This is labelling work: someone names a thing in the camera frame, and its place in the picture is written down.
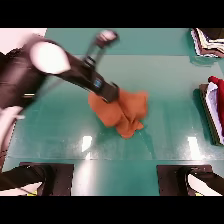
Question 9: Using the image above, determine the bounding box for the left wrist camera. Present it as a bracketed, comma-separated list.
[83, 29, 120, 68]

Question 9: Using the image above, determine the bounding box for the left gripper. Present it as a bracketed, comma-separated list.
[100, 81, 121, 104]

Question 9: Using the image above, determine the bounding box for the red garment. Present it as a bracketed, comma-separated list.
[207, 75, 224, 138]

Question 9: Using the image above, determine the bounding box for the white garment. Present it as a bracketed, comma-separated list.
[205, 82, 224, 135]

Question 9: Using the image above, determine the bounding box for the heap of clothes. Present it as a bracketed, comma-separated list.
[190, 28, 224, 59]

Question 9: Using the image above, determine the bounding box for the orange T-shirt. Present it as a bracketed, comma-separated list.
[87, 88, 150, 140]

